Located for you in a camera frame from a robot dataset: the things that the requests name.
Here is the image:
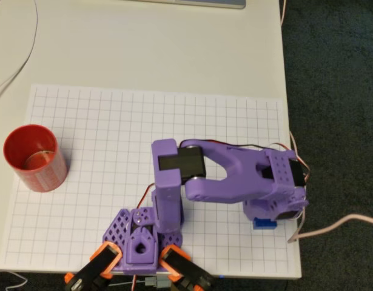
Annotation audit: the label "white cable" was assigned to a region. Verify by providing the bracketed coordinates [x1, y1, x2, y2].
[0, 270, 29, 290]

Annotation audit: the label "grey cable connector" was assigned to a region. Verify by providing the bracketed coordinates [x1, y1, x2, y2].
[144, 276, 171, 289]

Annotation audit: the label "thick pink cable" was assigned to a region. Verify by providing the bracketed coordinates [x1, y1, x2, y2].
[287, 213, 373, 244]

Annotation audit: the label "red white black servo wires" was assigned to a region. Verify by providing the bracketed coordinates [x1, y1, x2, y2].
[134, 138, 313, 213]

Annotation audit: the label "red cup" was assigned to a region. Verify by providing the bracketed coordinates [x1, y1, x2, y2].
[3, 124, 69, 193]

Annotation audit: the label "blue brick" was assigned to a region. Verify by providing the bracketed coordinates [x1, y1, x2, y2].
[253, 217, 278, 232]

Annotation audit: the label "thin pink cable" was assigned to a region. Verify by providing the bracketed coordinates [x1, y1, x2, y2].
[279, 0, 309, 240]

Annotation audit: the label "orange black clamp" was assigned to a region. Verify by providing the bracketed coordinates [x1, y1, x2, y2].
[160, 244, 216, 291]
[63, 241, 124, 291]

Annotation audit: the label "white grid paper sheet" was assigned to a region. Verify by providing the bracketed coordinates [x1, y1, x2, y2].
[0, 84, 296, 277]

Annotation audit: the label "thin grey cable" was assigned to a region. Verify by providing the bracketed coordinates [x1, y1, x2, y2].
[0, 0, 39, 99]

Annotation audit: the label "silver laptop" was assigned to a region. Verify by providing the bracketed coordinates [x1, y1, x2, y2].
[73, 0, 246, 10]

